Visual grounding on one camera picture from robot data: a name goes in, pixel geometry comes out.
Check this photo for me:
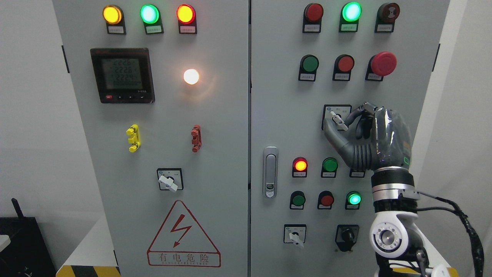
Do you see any gray robotic right hand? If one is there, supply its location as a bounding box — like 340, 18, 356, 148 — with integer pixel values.
323, 102, 412, 171

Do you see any gray rotary switch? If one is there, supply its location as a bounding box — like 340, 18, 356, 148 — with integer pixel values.
283, 224, 306, 249
321, 105, 352, 131

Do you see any green indicator light middle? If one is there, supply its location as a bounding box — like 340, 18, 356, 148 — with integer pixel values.
321, 157, 339, 178

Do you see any green indicator light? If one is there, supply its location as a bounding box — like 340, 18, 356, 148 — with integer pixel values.
140, 4, 165, 35
321, 157, 339, 178
339, 1, 362, 33

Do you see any lit green push button lower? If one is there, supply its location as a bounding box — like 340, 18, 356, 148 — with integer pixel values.
344, 191, 362, 210

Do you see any red emergency stop button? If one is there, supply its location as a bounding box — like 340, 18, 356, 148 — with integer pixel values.
365, 51, 397, 81

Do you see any red push button lower row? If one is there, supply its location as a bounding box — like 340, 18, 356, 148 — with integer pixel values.
317, 191, 334, 209

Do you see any red push button row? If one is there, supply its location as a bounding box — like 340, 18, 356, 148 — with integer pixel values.
317, 191, 334, 209
332, 54, 355, 81

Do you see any red push button upper row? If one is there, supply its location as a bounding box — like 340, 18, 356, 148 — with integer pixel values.
332, 54, 355, 81

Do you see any lit red indicator light middle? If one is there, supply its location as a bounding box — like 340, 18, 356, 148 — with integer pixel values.
292, 157, 309, 178

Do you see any green push button lower row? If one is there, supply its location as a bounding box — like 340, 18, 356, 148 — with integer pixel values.
289, 191, 306, 209

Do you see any green push button row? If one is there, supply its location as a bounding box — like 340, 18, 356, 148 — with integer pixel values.
298, 54, 319, 82
289, 191, 306, 209

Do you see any green push button upper row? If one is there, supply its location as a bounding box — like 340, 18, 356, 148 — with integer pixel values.
298, 54, 319, 82

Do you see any gray electrical cabinet right door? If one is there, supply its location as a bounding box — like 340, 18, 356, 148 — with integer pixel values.
250, 0, 450, 277

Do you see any gray electrical cabinet door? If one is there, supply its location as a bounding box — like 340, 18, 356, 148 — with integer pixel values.
53, 0, 249, 277
250, 0, 450, 277

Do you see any dark red buzzer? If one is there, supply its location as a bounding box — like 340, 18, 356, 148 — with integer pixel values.
374, 2, 400, 33

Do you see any green indicator light top right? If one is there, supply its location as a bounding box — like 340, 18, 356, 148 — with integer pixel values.
339, 1, 362, 33

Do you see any red indicator light top right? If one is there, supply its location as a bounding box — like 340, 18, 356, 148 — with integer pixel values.
302, 3, 324, 33

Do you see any red terminal connector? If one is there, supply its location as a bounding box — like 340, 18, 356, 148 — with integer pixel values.
190, 124, 202, 153

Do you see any white glowing indicator light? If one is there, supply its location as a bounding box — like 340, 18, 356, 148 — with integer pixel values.
183, 68, 200, 85

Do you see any gray electrical cabinet left door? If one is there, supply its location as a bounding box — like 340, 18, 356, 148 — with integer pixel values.
53, 0, 249, 277

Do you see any red electrical hazard warning sticker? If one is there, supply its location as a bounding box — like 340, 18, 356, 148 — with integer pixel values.
146, 200, 221, 268

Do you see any red indicator light top left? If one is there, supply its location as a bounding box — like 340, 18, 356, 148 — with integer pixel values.
176, 4, 198, 34

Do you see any yellow terminal connector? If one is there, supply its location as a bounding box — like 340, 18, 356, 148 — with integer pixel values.
125, 124, 141, 153

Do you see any green indicator light top left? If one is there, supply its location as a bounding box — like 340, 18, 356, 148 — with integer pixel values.
140, 4, 165, 35

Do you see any digital power meter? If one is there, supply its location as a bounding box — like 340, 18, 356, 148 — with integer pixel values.
91, 48, 155, 104

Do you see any yellow indicator light top left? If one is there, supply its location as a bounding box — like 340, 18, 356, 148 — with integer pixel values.
102, 5, 126, 35

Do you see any black box with antenna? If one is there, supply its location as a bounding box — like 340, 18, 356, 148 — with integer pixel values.
0, 198, 56, 277

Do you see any black rotary selector switch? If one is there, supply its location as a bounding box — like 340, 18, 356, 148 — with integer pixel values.
334, 224, 359, 252

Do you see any silver door lock handle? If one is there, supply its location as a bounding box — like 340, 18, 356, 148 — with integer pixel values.
262, 147, 278, 198

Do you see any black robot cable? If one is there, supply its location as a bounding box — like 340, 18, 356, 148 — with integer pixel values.
415, 191, 485, 277

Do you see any gray rotary switch left door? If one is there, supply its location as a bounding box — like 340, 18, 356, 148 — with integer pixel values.
156, 168, 183, 192

